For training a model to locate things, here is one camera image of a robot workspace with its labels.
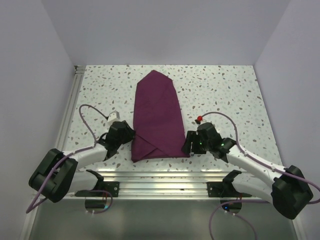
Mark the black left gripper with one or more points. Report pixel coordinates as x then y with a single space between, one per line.
130 132

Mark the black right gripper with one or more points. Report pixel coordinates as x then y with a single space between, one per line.
192 136

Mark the purple cloth mat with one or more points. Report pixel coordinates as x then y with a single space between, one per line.
157 120

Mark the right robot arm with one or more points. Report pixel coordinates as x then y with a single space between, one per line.
284 187

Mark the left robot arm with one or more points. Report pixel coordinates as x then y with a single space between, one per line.
55 174

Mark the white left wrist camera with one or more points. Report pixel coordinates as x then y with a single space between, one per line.
113 117

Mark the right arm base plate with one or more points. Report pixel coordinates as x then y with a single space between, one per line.
220 189

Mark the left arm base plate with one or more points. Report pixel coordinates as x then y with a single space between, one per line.
112 187

